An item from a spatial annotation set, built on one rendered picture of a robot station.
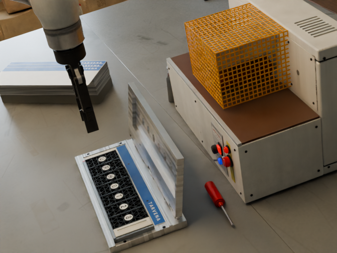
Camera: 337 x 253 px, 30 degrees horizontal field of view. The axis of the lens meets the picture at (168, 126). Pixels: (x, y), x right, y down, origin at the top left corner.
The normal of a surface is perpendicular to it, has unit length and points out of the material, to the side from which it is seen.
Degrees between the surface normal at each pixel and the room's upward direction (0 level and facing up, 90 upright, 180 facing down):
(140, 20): 0
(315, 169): 90
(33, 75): 0
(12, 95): 90
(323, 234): 0
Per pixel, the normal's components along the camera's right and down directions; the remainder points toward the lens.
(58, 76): -0.17, -0.83
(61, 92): -0.29, 0.56
